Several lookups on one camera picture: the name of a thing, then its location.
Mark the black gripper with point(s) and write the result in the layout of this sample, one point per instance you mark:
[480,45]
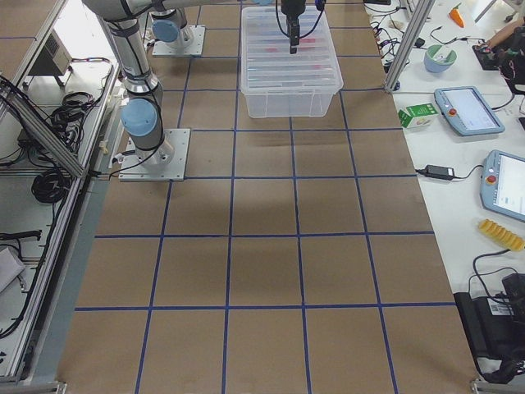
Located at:
[292,8]

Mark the clear plastic storage box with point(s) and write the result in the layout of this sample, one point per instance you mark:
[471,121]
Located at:
[276,83]

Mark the blue teach pendant near box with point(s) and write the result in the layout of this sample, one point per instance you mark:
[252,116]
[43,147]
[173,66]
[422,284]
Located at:
[467,112]

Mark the green blue bowl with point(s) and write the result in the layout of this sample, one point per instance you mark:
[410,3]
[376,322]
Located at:
[439,58]

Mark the green white carton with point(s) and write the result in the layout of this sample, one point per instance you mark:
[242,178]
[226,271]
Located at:
[417,115]

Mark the orange carrot toy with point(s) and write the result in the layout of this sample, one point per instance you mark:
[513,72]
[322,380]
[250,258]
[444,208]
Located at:
[456,16]

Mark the black power adapter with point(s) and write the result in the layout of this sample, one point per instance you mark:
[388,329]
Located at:
[439,172]

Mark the yellow corrugated toy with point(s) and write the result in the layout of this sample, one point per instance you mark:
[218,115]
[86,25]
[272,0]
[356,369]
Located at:
[501,235]

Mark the black monitor stand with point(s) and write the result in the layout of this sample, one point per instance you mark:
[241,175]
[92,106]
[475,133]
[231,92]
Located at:
[494,328]

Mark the aluminium frame post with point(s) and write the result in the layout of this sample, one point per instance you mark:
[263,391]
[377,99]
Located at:
[412,32]

